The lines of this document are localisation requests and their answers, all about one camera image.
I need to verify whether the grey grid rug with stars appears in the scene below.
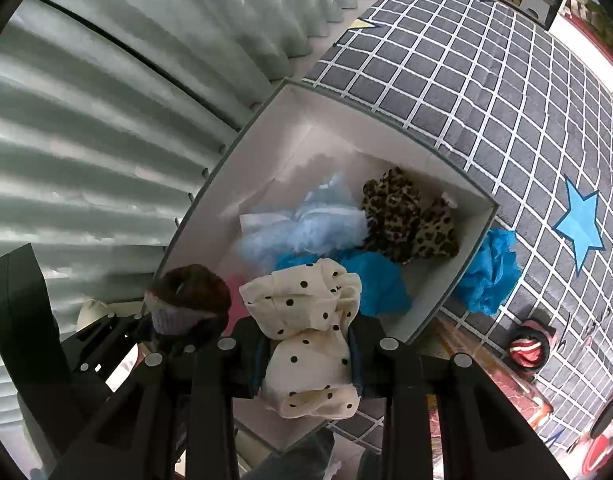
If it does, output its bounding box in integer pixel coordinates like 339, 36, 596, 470
305, 0, 613, 452

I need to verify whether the light blue fluffy cloth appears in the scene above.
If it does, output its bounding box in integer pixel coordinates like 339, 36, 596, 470
236, 174, 368, 269

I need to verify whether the grey pleated curtain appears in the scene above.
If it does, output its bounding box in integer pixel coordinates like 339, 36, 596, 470
0, 0, 358, 337

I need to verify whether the white storage box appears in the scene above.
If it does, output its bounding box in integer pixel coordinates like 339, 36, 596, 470
150, 78, 501, 453

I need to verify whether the cream polka dot cloth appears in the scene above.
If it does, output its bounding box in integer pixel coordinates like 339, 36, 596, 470
239, 258, 363, 420

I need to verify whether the red and black sock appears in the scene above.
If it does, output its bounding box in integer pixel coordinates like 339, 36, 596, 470
507, 318, 558, 377

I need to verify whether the brown knitted sock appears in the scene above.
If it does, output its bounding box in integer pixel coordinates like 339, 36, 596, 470
144, 263, 232, 336

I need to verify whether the leopard print cloth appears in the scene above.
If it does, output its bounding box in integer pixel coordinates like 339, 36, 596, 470
361, 167, 459, 266

